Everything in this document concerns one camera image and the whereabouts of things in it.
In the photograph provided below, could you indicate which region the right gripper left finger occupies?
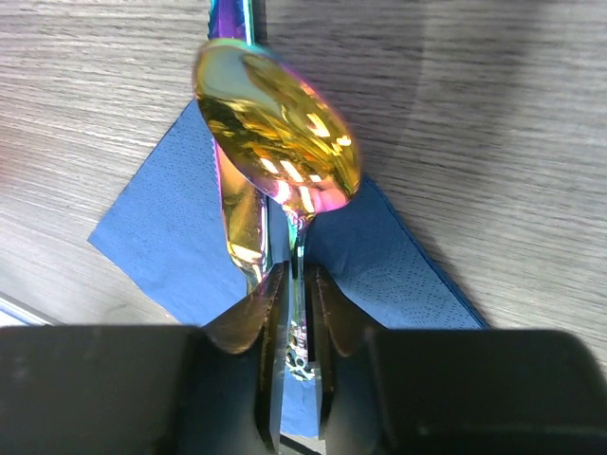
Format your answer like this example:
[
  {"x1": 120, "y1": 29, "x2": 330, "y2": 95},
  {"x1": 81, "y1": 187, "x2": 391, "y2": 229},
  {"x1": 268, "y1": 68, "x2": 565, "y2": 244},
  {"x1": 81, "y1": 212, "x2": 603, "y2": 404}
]
[{"x1": 1, "y1": 263, "x2": 289, "y2": 454}]

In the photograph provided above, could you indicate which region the iridescent gold spoon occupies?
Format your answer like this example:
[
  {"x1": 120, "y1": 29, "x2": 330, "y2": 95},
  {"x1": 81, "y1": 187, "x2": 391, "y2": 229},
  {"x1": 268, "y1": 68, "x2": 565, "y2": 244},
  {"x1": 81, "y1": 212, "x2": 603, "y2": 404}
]
[{"x1": 193, "y1": 38, "x2": 362, "y2": 381}]

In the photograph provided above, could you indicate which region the iridescent knife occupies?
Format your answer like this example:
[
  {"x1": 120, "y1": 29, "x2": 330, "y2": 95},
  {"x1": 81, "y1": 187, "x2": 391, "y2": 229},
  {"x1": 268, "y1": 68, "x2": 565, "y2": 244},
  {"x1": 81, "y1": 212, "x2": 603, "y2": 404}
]
[{"x1": 208, "y1": 0, "x2": 271, "y2": 293}]

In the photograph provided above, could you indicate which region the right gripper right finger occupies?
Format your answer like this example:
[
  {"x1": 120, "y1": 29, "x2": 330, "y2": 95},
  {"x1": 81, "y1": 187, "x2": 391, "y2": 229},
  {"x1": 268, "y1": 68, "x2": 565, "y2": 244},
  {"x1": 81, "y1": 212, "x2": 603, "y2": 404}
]
[{"x1": 305, "y1": 265, "x2": 606, "y2": 454}]

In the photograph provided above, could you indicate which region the blue paper napkin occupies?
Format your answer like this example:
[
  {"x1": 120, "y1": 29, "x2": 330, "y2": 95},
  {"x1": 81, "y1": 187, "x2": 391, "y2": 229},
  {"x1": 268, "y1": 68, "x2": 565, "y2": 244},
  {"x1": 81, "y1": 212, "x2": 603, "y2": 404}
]
[{"x1": 87, "y1": 97, "x2": 489, "y2": 440}]

